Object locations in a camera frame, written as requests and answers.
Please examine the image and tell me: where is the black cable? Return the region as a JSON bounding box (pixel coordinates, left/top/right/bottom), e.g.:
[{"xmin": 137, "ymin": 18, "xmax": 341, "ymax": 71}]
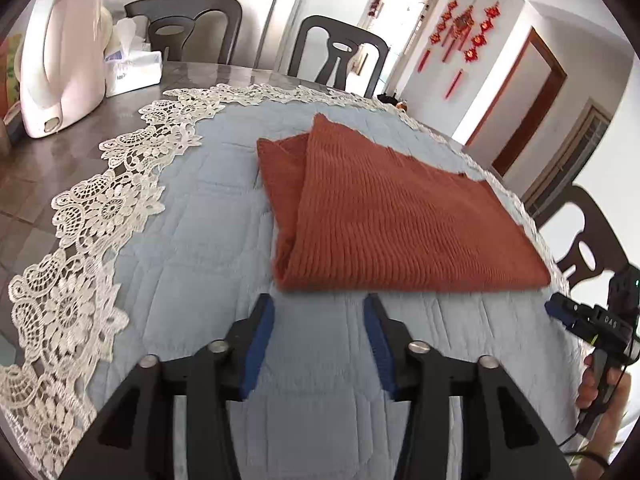
[{"xmin": 556, "ymin": 427, "xmax": 613, "ymax": 471}]

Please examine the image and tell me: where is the red knot wall ornament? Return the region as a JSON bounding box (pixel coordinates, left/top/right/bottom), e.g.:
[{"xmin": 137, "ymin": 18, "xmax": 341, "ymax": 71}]
[
  {"xmin": 419, "ymin": 0, "xmax": 460, "ymax": 73},
  {"xmin": 444, "ymin": 2, "xmax": 503, "ymax": 101}
]

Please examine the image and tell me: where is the glass panel door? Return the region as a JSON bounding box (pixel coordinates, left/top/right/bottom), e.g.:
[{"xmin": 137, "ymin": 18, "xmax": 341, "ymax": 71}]
[{"xmin": 522, "ymin": 100, "xmax": 616, "ymax": 216}]

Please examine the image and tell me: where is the white tissue pack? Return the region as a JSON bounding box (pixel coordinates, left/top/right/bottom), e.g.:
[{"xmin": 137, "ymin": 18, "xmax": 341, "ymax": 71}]
[{"xmin": 104, "ymin": 16, "xmax": 164, "ymax": 98}]

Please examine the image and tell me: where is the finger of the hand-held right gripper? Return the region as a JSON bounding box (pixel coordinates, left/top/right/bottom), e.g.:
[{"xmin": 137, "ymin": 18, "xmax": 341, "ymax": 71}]
[
  {"xmin": 549, "ymin": 307, "xmax": 578, "ymax": 329},
  {"xmin": 545, "ymin": 293, "xmax": 593, "ymax": 315}
]

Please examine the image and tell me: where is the pink electric kettle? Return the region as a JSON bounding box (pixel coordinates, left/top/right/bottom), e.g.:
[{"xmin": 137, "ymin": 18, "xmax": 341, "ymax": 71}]
[{"xmin": 19, "ymin": 0, "xmax": 108, "ymax": 139}]

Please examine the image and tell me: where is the blue quilted lace-trimmed mat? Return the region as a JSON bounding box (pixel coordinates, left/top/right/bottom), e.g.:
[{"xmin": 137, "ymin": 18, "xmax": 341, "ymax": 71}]
[{"xmin": 0, "ymin": 82, "xmax": 596, "ymax": 480}]

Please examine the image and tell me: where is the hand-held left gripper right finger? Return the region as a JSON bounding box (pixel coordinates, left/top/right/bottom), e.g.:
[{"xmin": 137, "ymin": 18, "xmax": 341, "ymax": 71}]
[{"xmin": 362, "ymin": 294, "xmax": 576, "ymax": 480}]

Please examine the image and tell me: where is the red gold wall ornament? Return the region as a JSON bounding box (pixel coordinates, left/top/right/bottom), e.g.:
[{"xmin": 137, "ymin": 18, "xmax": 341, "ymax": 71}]
[{"xmin": 442, "ymin": 5, "xmax": 477, "ymax": 61}]

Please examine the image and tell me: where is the white round container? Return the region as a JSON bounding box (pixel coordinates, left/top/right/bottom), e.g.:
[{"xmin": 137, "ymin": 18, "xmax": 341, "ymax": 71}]
[{"xmin": 97, "ymin": 5, "xmax": 115, "ymax": 58}]

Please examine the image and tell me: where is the person's right hand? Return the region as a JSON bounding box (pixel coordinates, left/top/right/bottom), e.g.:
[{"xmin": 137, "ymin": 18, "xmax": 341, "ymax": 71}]
[{"xmin": 575, "ymin": 352, "xmax": 633, "ymax": 413}]

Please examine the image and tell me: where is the colourful printed box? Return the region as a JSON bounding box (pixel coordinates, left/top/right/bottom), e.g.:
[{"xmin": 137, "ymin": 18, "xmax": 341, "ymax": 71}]
[{"xmin": 0, "ymin": 35, "xmax": 23, "ymax": 126}]

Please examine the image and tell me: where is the rust knitted sweater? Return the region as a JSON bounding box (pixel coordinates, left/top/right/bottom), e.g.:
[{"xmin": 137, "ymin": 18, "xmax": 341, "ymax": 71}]
[{"xmin": 256, "ymin": 112, "xmax": 552, "ymax": 295}]

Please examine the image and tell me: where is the brown framed door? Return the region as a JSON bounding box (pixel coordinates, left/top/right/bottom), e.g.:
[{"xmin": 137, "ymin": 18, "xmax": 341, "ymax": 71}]
[{"xmin": 465, "ymin": 27, "xmax": 568, "ymax": 178}]

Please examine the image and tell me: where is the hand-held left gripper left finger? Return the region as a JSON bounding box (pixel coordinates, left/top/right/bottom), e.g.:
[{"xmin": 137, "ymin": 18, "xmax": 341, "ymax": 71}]
[{"xmin": 60, "ymin": 293, "xmax": 277, "ymax": 480}]

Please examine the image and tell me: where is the person's right forearm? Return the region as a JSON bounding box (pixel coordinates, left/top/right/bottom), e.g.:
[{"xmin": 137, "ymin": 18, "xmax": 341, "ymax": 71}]
[{"xmin": 587, "ymin": 410, "xmax": 632, "ymax": 468}]

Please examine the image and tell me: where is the dark wooden chair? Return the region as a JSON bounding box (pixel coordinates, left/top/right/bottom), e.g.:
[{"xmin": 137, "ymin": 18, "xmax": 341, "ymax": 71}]
[
  {"xmin": 537, "ymin": 185, "xmax": 633, "ymax": 306},
  {"xmin": 287, "ymin": 15, "xmax": 390, "ymax": 100},
  {"xmin": 124, "ymin": 0, "xmax": 243, "ymax": 66}
]

